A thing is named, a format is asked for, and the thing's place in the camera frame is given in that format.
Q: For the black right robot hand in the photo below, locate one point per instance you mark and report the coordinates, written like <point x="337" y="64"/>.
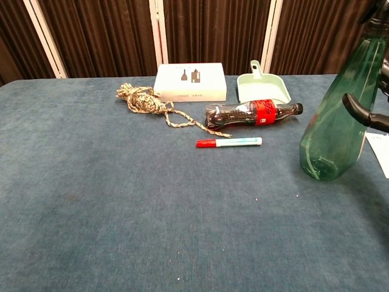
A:
<point x="361" y="114"/>

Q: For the green spray bottle black trigger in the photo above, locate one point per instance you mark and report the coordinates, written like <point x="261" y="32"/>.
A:
<point x="334" y="121"/>

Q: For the cola bottle red label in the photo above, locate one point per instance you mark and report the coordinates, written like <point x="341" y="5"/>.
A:
<point x="231" y="115"/>

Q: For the white paper sheet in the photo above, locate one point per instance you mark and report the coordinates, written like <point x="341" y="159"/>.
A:
<point x="380" y="149"/>

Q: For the dark brown curtain panel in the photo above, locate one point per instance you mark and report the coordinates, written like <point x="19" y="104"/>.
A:
<point x="100" y="36"/>
<point x="215" y="30"/>
<point x="15" y="36"/>
<point x="319" y="36"/>

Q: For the mint green plastic dustpan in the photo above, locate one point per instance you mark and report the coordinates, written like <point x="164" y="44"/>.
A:
<point x="261" y="88"/>

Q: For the white marker red cap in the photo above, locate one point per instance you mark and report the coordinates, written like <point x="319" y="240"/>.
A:
<point x="237" y="142"/>

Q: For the white cardboard box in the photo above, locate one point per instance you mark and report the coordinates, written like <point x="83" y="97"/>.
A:
<point x="188" y="88"/>

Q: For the blue table cloth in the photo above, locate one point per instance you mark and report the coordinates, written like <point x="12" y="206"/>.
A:
<point x="106" y="197"/>

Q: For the white partition frame post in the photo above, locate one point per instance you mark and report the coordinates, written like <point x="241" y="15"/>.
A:
<point x="270" y="33"/>
<point x="45" y="36"/>
<point x="159" y="33"/>

